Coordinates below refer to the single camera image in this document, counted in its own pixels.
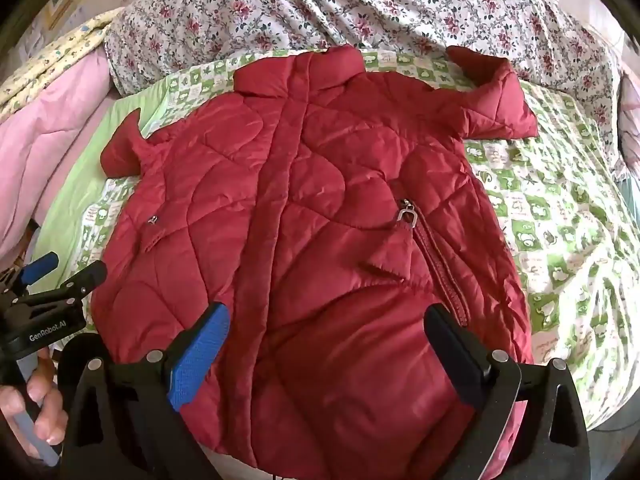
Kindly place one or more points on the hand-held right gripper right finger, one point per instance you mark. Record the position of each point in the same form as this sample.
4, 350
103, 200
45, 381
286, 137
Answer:
452, 350

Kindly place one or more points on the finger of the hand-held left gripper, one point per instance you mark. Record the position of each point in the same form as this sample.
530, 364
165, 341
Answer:
40, 266
85, 277

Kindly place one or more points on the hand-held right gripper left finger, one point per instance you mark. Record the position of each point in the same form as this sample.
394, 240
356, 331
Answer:
200, 350

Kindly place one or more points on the red quilted jacket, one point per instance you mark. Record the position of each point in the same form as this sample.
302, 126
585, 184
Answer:
320, 210

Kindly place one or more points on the person's left hand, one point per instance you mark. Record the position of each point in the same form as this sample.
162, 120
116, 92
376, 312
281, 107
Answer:
45, 405

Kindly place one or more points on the pink blanket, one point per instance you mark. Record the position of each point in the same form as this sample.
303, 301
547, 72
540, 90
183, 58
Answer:
45, 135

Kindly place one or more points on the green checked bedsheet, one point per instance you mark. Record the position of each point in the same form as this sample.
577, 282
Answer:
550, 220

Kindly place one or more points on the yellow patterned blanket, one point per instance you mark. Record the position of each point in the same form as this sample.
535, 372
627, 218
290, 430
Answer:
55, 55

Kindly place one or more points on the floral quilt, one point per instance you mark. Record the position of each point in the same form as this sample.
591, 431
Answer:
280, 10

